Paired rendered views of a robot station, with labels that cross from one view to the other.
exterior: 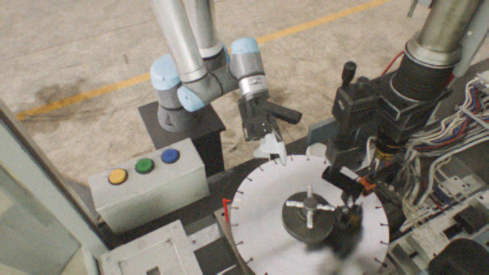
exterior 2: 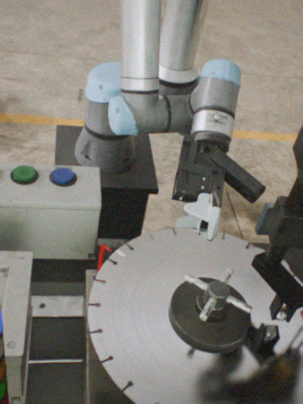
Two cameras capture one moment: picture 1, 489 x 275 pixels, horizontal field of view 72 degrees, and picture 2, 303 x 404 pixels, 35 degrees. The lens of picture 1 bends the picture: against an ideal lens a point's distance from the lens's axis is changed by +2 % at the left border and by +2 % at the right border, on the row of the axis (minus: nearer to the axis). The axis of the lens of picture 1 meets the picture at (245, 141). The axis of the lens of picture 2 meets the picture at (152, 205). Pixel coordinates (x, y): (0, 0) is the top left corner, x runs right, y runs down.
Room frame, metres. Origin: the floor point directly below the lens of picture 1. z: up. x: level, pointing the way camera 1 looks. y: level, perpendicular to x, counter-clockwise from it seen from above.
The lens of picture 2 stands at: (-0.09, -0.10, 1.49)
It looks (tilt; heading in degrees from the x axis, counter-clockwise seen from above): 41 degrees down; 11
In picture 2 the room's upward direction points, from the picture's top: 12 degrees clockwise
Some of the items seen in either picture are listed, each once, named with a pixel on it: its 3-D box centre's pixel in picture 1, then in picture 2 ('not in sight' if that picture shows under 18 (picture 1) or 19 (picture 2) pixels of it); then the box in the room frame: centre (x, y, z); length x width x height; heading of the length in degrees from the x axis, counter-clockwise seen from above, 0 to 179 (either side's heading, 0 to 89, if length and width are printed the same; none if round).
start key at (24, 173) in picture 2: (144, 166); (24, 176); (0.52, 0.27, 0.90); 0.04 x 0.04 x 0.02
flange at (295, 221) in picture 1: (308, 213); (211, 308); (0.34, -0.13, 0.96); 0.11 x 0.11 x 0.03
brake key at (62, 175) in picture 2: (170, 156); (63, 177); (0.55, 0.20, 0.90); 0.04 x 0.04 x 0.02
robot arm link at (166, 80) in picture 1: (173, 79); (114, 96); (0.85, 0.23, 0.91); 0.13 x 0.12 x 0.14; 127
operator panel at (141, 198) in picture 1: (153, 186); (24, 211); (0.51, 0.26, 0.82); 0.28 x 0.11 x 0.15; 116
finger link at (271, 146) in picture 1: (272, 148); (201, 212); (0.51, -0.07, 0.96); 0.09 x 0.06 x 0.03; 13
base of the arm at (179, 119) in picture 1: (177, 106); (106, 138); (0.85, 0.23, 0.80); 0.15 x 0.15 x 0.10
